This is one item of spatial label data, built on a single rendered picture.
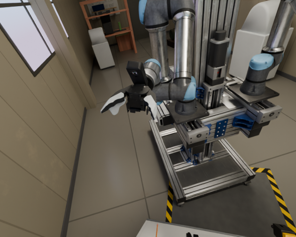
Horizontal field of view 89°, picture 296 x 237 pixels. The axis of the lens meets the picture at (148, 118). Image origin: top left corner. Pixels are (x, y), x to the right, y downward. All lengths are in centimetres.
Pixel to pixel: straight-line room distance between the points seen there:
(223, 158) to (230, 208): 50
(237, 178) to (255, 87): 100
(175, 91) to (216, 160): 143
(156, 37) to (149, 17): 9
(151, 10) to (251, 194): 193
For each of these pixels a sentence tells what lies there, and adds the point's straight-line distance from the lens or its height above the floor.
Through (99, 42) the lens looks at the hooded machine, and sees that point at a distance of 543.
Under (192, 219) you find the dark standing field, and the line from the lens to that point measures 188.
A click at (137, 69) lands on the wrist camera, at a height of 166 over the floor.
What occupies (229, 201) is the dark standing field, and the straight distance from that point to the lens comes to 200.
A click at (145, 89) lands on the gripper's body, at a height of 159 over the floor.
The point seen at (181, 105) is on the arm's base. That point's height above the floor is 123.
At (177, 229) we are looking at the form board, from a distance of 93.
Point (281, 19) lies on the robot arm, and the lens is 125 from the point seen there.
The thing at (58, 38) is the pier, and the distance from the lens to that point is 318.
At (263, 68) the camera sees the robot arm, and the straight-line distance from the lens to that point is 117.
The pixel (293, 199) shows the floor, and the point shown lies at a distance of 225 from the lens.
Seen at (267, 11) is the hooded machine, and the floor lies 127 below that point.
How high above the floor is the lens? 181
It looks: 40 degrees down
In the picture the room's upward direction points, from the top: 12 degrees counter-clockwise
